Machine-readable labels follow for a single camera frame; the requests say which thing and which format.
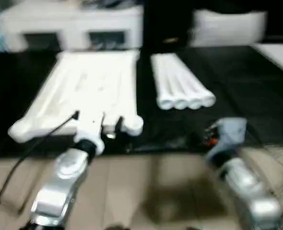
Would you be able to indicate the white plastic table top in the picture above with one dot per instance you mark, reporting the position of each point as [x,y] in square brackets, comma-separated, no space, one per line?
[84,86]

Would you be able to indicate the white plastic table leg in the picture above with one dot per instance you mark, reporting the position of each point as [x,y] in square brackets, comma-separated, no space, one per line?
[170,79]
[160,79]
[192,77]
[182,79]

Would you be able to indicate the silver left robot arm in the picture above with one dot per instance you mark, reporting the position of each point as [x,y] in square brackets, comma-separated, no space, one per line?
[60,187]

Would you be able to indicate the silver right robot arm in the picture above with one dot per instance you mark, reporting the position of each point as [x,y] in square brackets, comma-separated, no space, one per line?
[247,187]

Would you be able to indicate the black work mat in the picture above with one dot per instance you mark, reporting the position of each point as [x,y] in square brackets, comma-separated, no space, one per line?
[256,105]

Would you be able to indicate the white cabinet with glass doors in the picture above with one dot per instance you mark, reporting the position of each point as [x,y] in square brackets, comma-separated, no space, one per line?
[60,24]

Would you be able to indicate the black cabinet with gold label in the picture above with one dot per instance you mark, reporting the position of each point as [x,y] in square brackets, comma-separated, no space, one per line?
[165,19]

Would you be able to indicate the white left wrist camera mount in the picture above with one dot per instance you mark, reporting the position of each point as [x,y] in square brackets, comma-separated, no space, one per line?
[91,127]

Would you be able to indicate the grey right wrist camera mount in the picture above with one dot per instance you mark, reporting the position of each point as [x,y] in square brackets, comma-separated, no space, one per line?
[230,132]

